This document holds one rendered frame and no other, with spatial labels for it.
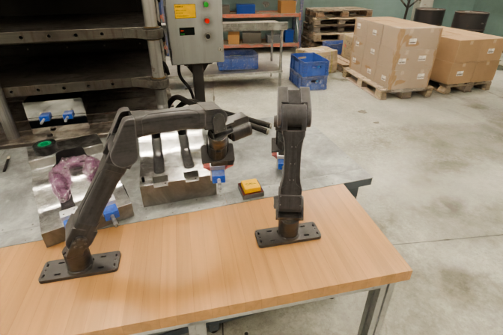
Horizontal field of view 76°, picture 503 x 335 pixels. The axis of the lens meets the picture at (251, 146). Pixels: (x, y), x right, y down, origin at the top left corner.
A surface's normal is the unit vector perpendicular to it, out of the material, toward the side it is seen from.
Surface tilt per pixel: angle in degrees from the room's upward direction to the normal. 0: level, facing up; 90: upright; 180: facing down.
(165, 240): 0
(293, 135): 80
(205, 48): 90
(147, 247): 0
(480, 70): 90
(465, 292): 0
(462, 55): 90
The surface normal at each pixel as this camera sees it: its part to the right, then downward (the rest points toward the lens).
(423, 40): 0.18, 0.59
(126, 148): 0.47, 0.42
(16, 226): 0.00, -0.88
